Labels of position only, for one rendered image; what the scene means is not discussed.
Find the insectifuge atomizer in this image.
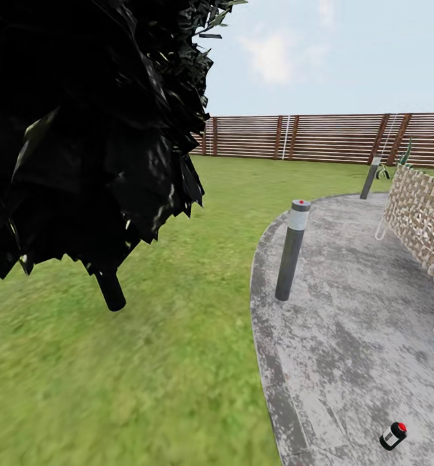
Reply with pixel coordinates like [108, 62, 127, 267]
[380, 423, 407, 451]

